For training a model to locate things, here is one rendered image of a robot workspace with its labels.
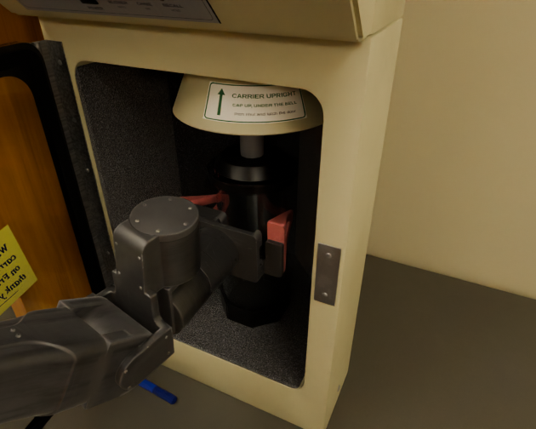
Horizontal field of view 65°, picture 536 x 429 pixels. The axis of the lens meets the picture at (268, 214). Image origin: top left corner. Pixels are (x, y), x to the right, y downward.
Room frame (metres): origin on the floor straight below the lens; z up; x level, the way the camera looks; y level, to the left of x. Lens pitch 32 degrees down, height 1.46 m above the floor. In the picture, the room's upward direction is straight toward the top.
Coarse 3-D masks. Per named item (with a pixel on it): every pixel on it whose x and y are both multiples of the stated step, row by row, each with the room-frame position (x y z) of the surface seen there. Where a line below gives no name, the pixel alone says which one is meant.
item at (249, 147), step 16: (240, 144) 0.45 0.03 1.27; (256, 144) 0.45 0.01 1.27; (224, 160) 0.44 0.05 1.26; (240, 160) 0.44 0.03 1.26; (256, 160) 0.44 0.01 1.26; (272, 160) 0.44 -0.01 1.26; (288, 160) 0.46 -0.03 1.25; (240, 176) 0.42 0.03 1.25; (256, 176) 0.42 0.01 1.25; (272, 176) 0.42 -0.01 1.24
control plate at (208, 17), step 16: (32, 0) 0.38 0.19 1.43; (48, 0) 0.37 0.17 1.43; (64, 0) 0.36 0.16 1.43; (96, 0) 0.34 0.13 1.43; (112, 0) 0.33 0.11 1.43; (128, 0) 0.33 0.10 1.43; (144, 0) 0.32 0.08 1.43; (160, 0) 0.31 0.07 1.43; (176, 0) 0.31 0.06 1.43; (192, 0) 0.30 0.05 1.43; (128, 16) 0.34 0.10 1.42; (144, 16) 0.34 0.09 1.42; (160, 16) 0.33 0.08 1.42; (176, 16) 0.32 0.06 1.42; (192, 16) 0.31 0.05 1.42; (208, 16) 0.31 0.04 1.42
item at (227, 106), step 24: (192, 96) 0.40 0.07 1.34; (216, 96) 0.38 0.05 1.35; (240, 96) 0.37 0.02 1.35; (264, 96) 0.37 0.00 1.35; (288, 96) 0.38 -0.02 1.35; (312, 96) 0.39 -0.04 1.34; (192, 120) 0.38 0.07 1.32; (216, 120) 0.37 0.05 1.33; (240, 120) 0.37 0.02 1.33; (264, 120) 0.36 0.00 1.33; (288, 120) 0.37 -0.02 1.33; (312, 120) 0.38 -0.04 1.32
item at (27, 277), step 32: (0, 96) 0.36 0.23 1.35; (32, 96) 0.39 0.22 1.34; (0, 128) 0.35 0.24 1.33; (32, 128) 0.38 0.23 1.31; (0, 160) 0.34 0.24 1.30; (32, 160) 0.37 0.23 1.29; (0, 192) 0.33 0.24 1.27; (32, 192) 0.36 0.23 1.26; (0, 224) 0.32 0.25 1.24; (32, 224) 0.35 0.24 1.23; (64, 224) 0.39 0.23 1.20; (0, 256) 0.31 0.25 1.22; (32, 256) 0.34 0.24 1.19; (64, 256) 0.37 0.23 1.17; (0, 288) 0.30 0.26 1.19; (32, 288) 0.33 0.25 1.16; (64, 288) 0.36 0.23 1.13; (0, 320) 0.29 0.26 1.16; (32, 416) 0.28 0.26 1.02
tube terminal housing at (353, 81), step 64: (384, 0) 0.32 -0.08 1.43; (128, 64) 0.39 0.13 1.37; (192, 64) 0.36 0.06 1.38; (256, 64) 0.33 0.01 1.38; (320, 64) 0.31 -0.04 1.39; (384, 64) 0.35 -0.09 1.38; (384, 128) 0.39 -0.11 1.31; (320, 192) 0.31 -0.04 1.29; (320, 320) 0.30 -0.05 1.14; (256, 384) 0.34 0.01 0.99; (320, 384) 0.30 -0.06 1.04
